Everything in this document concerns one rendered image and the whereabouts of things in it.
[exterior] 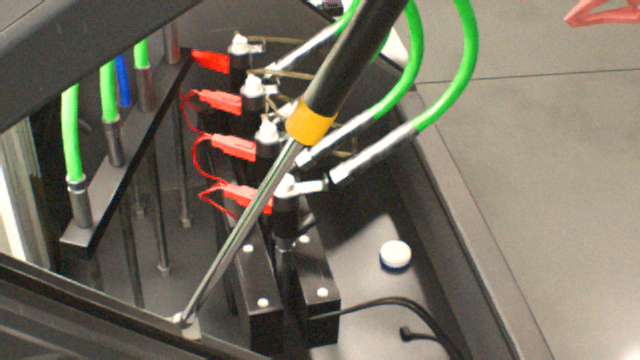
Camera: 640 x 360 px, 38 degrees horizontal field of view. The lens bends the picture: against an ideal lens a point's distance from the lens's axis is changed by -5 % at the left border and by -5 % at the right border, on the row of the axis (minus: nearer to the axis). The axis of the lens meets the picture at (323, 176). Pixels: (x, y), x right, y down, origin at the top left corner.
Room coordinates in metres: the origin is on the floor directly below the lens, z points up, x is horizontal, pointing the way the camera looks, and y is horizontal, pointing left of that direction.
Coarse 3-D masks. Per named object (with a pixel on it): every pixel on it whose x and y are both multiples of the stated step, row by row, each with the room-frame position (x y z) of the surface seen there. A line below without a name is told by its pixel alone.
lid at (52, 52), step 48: (0, 0) 0.30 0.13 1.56; (48, 0) 0.28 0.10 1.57; (96, 0) 0.28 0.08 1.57; (144, 0) 0.28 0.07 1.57; (192, 0) 0.29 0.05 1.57; (0, 48) 0.27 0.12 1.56; (48, 48) 0.27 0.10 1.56; (96, 48) 0.28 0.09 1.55; (0, 96) 0.27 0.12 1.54; (48, 96) 0.27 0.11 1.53
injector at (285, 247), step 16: (272, 208) 0.67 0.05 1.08; (288, 208) 0.66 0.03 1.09; (272, 224) 0.67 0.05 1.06; (288, 224) 0.67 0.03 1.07; (304, 224) 0.68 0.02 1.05; (288, 240) 0.67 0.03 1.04; (288, 256) 0.67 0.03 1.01; (288, 272) 0.67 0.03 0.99; (288, 288) 0.67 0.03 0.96; (288, 304) 0.67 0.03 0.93; (288, 320) 0.67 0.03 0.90
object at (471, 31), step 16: (464, 0) 0.72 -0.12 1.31; (464, 16) 0.72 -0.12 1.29; (464, 32) 0.72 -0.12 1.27; (464, 48) 0.73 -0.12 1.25; (464, 64) 0.72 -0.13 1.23; (464, 80) 0.72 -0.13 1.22; (64, 96) 0.62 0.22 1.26; (448, 96) 0.72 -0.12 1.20; (64, 112) 0.62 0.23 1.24; (432, 112) 0.71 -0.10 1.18; (64, 128) 0.62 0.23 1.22; (416, 128) 0.71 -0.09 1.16; (64, 144) 0.62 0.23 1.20; (80, 160) 0.62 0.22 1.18; (80, 176) 0.62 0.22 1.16
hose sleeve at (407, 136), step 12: (396, 132) 0.71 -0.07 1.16; (408, 132) 0.70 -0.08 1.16; (372, 144) 0.70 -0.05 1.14; (384, 144) 0.70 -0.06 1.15; (396, 144) 0.70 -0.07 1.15; (360, 156) 0.70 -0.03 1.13; (372, 156) 0.69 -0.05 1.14; (384, 156) 0.70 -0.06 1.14; (348, 168) 0.69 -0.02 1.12; (360, 168) 0.69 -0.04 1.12
